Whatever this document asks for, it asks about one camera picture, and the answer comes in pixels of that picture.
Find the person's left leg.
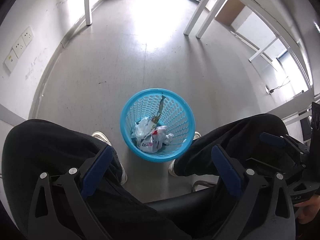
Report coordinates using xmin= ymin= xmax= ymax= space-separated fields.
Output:
xmin=2 ymin=119 xmax=189 ymax=239

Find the person's right hand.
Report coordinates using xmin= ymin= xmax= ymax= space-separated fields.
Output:
xmin=294 ymin=194 xmax=320 ymax=224

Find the white red printed plastic bag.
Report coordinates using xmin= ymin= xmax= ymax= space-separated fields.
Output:
xmin=137 ymin=126 xmax=174 ymax=153

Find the right white shoe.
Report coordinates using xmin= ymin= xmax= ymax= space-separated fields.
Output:
xmin=168 ymin=131 xmax=202 ymax=177

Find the clear plastic bag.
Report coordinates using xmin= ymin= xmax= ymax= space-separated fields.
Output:
xmin=131 ymin=117 xmax=156 ymax=143

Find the white wall socket panel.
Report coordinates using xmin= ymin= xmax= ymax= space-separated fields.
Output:
xmin=4 ymin=26 xmax=34 ymax=72

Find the yellow clear snack wrapper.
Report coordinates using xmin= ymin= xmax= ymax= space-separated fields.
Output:
xmin=151 ymin=95 xmax=166 ymax=124

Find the black office chair seat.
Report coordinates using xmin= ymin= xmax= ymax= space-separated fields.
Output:
xmin=145 ymin=184 xmax=296 ymax=240

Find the white table leg pair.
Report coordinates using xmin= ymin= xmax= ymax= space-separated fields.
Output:
xmin=183 ymin=0 xmax=230 ymax=40

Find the blue plastic waste basket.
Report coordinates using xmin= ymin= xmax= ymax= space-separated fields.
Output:
xmin=120 ymin=88 xmax=195 ymax=163

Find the white shoe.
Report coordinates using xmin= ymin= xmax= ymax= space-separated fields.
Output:
xmin=168 ymin=131 xmax=202 ymax=177
xmin=92 ymin=131 xmax=127 ymax=185

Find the left white shoe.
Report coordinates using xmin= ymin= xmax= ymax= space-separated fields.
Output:
xmin=92 ymin=131 xmax=127 ymax=185

